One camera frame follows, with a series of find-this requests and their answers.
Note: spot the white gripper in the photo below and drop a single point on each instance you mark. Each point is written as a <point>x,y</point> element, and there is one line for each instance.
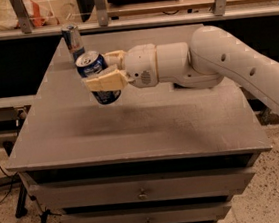
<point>139,64</point>

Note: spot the blue pepsi can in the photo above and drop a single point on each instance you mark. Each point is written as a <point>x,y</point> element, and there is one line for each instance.
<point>89,63</point>

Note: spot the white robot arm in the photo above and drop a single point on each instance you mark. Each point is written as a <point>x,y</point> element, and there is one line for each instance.
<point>211,55</point>

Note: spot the red bull can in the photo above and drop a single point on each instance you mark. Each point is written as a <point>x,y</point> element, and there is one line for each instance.
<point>72,38</point>

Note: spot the dark chocolate bar wrapper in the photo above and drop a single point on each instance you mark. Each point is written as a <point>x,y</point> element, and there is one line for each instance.
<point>177,86</point>

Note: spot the grey drawer cabinet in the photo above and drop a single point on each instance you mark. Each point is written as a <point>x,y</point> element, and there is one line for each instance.
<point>68,137</point>

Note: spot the orange white bag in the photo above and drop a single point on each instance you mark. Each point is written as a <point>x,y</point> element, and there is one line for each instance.
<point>39,15</point>

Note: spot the top grey drawer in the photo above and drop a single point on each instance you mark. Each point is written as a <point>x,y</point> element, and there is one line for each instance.
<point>212,183</point>

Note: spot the middle grey drawer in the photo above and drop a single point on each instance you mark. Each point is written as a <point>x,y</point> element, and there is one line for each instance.
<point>165,214</point>

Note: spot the black stand leg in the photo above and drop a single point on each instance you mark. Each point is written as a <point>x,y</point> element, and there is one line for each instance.
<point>21,208</point>

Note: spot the metal rail shelf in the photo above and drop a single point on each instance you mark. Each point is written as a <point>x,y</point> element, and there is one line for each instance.
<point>106,17</point>

